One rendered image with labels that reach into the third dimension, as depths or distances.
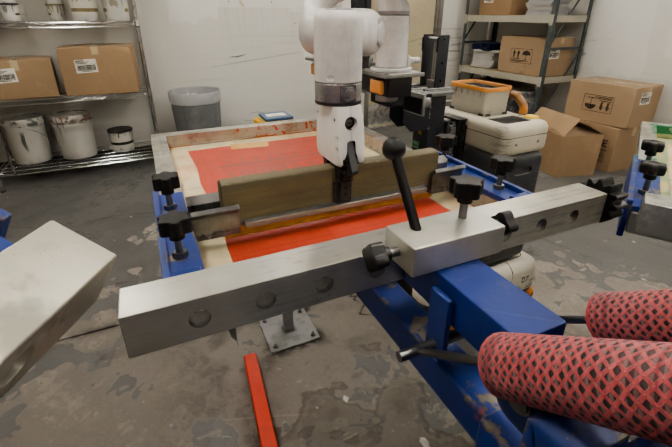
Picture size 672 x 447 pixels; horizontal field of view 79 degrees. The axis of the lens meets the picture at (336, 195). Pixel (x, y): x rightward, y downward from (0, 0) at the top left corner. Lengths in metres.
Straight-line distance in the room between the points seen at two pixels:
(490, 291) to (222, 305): 0.27
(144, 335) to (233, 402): 1.28
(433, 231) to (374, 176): 0.29
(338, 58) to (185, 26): 3.73
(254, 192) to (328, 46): 0.25
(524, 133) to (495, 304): 1.34
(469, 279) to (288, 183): 0.34
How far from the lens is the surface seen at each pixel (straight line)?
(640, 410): 0.27
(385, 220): 0.74
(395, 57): 1.27
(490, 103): 1.80
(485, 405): 0.51
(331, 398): 1.68
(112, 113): 4.39
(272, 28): 4.48
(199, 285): 0.45
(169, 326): 0.45
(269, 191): 0.66
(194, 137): 1.23
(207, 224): 0.65
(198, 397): 1.76
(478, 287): 0.45
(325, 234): 0.69
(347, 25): 0.63
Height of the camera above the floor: 1.30
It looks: 24 degrees down
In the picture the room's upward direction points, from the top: straight up
